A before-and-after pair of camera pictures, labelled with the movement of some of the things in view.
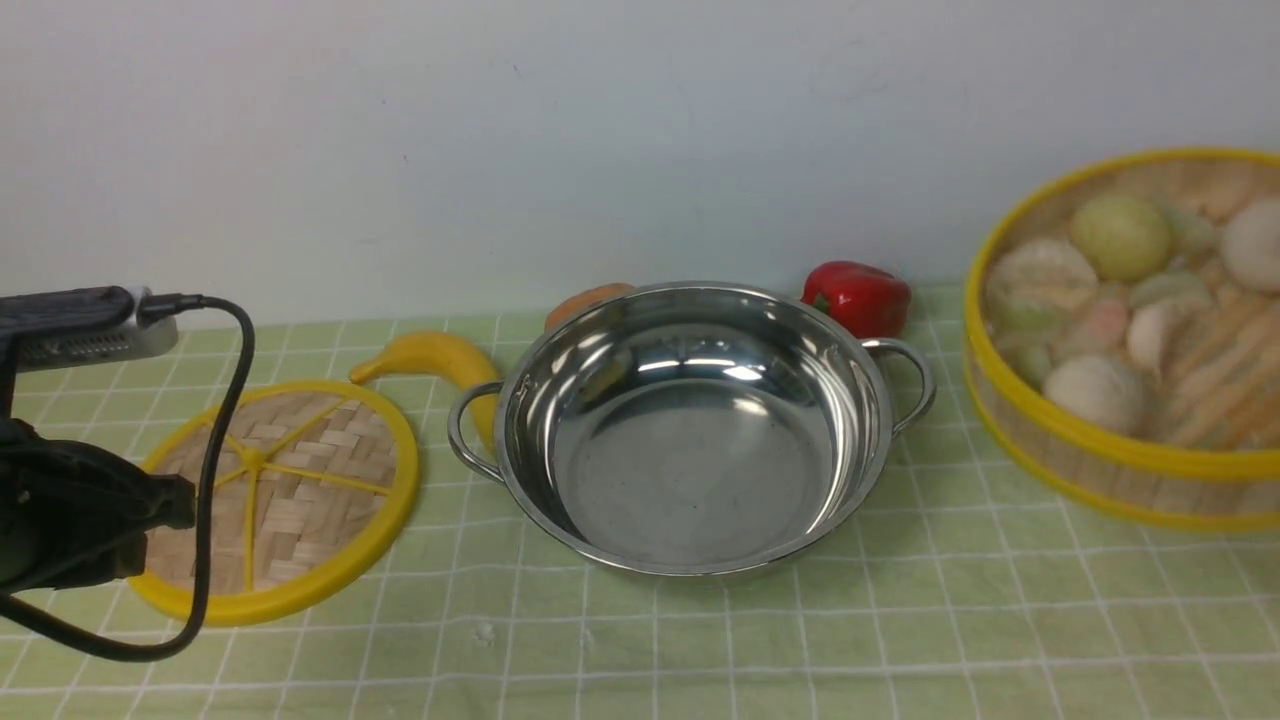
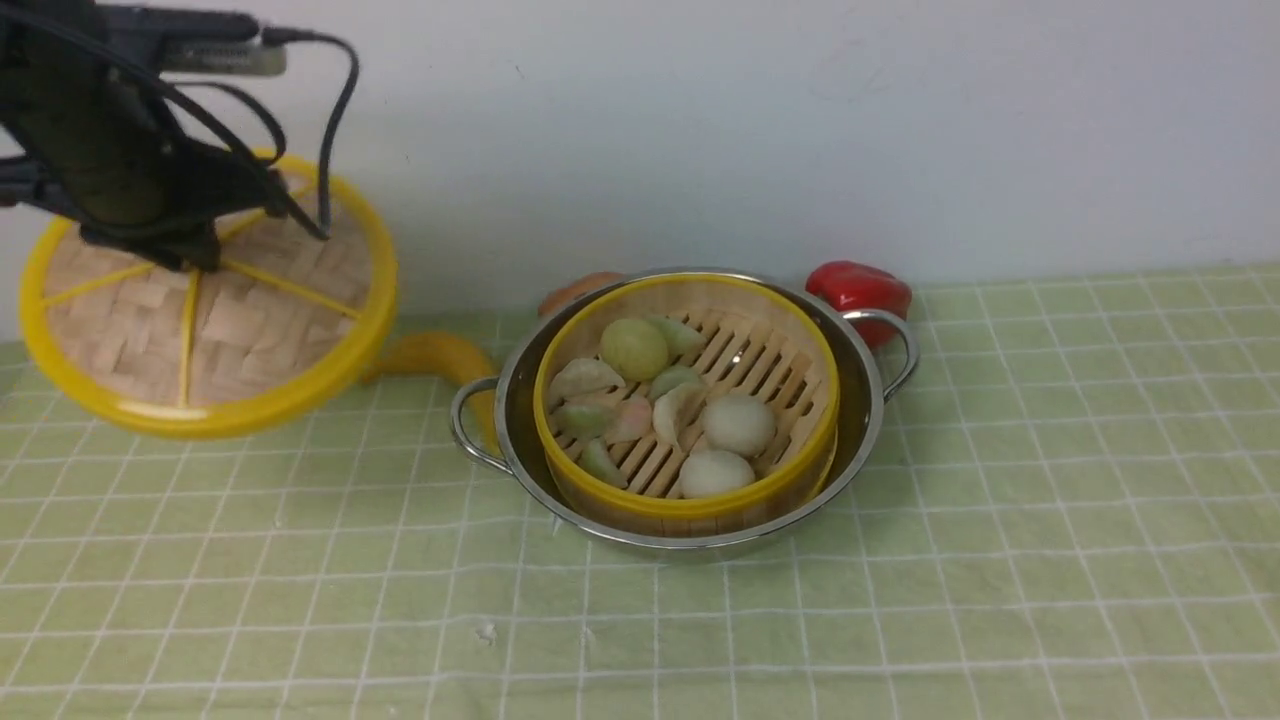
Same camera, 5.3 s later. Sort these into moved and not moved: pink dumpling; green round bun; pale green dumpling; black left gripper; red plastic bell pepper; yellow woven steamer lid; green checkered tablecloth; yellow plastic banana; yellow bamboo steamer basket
Moved: yellow woven steamer lid; pale green dumpling; green round bun; yellow bamboo steamer basket; black left gripper; pink dumpling
Not moved: green checkered tablecloth; red plastic bell pepper; yellow plastic banana
